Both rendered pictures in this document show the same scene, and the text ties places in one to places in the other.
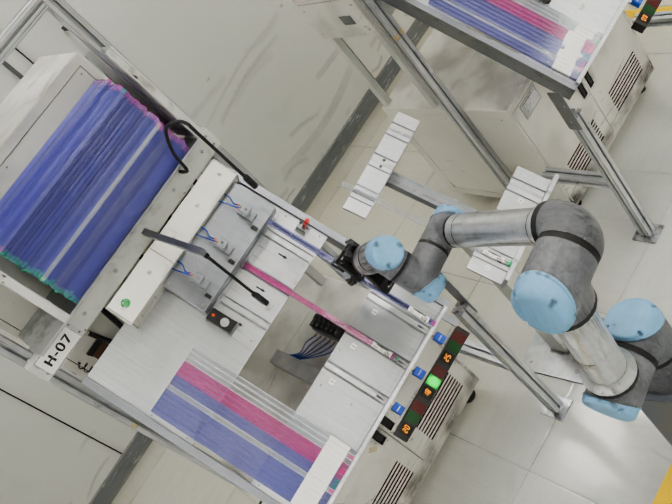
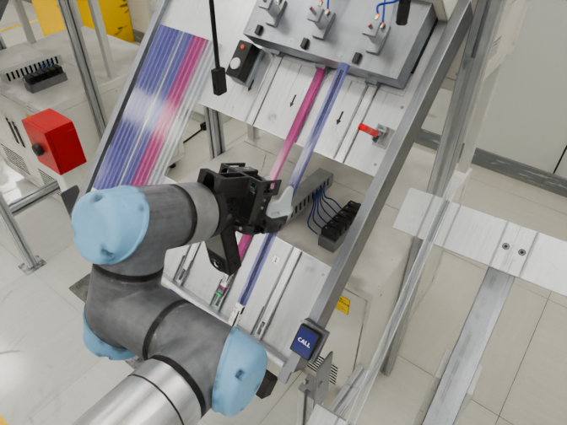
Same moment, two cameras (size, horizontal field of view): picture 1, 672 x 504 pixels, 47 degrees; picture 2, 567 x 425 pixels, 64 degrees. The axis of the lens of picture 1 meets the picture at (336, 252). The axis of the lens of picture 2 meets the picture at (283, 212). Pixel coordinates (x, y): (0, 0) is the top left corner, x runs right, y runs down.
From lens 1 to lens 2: 150 cm
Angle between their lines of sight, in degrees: 43
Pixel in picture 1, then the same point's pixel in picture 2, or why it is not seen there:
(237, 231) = (349, 35)
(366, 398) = (180, 257)
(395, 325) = (261, 290)
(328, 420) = not seen: hidden behind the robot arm
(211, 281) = (278, 27)
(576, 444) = not seen: outside the picture
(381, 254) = (81, 212)
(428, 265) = (110, 320)
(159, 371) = (197, 18)
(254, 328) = (246, 107)
